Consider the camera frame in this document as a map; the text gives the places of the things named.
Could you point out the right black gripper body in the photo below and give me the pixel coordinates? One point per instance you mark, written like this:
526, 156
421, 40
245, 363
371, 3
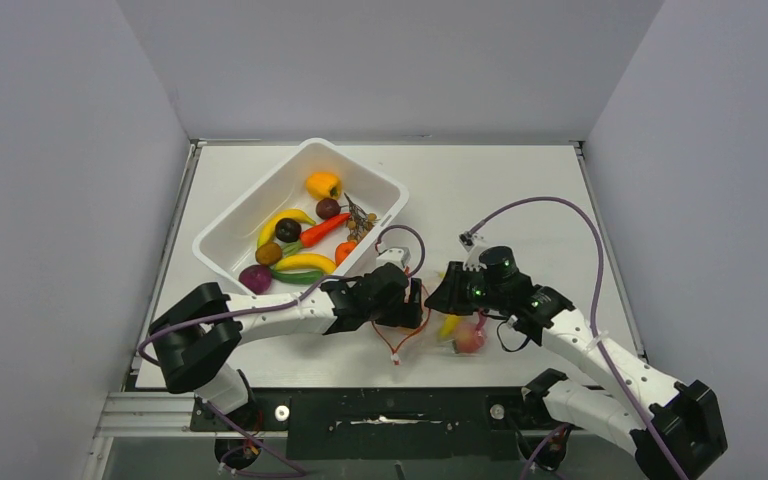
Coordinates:
480, 294

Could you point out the brown fake kiwi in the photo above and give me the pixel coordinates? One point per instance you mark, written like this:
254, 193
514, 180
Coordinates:
268, 254

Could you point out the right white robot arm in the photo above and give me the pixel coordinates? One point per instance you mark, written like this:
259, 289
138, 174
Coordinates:
672, 430

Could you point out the purple fake onion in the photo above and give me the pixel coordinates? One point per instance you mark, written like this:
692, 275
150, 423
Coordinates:
256, 278

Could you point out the dark fake plum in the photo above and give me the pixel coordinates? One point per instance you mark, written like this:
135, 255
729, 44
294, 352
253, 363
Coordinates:
288, 230

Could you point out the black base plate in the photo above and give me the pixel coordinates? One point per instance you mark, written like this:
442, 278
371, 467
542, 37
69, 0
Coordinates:
395, 423

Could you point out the green fake chili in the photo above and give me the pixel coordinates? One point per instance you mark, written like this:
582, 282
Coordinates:
304, 278

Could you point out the orange yellow fake pepper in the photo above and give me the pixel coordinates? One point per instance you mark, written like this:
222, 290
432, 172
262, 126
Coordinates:
324, 185

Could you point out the brown fake berry twig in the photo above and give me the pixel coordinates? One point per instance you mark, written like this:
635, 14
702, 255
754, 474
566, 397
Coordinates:
360, 222

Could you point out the clear zip top bag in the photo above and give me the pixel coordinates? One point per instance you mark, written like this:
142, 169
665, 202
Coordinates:
404, 345

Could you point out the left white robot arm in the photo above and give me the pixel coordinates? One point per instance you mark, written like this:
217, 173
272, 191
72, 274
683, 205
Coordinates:
192, 341

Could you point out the red fake fruit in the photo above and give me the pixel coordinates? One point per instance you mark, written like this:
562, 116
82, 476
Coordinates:
468, 338

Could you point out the dark purple fake fruit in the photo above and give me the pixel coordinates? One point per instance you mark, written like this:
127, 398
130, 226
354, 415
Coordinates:
327, 208

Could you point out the white plastic bin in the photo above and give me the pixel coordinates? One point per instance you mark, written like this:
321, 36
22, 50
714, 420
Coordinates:
247, 186

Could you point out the small orange fake fruit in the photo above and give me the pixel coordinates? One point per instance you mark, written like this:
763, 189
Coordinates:
343, 250

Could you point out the small yellow fake banana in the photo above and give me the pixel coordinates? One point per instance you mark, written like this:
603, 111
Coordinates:
307, 261

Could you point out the orange fake carrot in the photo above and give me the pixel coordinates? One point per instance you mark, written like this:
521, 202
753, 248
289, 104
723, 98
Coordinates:
312, 236

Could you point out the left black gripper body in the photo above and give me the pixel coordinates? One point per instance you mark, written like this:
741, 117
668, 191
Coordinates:
398, 313

